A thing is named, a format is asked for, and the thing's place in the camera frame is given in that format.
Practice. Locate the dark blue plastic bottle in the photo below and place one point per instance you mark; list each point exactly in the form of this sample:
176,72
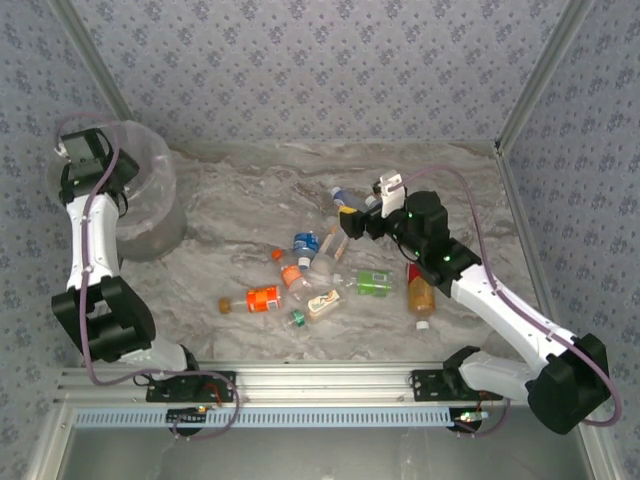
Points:
350,200

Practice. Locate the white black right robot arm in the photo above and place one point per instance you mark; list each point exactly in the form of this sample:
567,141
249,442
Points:
500,310

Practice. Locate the white label plastic bottle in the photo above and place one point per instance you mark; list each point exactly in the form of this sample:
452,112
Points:
324,303

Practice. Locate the orange label brown cap bottle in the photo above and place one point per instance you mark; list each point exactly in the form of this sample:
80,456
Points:
262,298

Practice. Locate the clear bottle orange stripe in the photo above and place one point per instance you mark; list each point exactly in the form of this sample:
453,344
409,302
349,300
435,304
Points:
334,247

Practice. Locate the green label plastic bottle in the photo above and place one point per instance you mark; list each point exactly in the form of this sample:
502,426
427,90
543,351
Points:
372,282

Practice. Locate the small green cap bottle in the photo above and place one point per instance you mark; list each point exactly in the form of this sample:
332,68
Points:
297,318

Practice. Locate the aluminium mounting rail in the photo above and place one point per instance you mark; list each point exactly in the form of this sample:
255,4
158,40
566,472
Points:
320,382

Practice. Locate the aluminium side frame rail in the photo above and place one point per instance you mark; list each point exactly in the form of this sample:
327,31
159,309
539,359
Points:
525,225

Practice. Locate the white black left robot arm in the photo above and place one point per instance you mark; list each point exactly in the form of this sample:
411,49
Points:
95,240

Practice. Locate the blue label water bottle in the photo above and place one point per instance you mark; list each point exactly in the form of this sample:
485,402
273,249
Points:
306,243

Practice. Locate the small circuit board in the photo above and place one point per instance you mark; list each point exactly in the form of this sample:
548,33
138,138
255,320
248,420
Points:
192,412
470,416

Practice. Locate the clear plastic bin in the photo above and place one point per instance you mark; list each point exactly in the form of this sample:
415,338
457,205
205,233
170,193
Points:
160,210

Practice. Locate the aluminium frame post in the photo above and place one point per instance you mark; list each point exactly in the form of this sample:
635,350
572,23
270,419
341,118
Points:
545,75
95,60

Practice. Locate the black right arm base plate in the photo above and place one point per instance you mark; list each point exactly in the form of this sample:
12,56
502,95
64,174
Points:
425,385

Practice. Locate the amber juice bottle red label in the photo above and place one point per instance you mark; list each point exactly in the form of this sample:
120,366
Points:
420,300

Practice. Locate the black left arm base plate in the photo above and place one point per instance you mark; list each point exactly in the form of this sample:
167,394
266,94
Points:
225,387

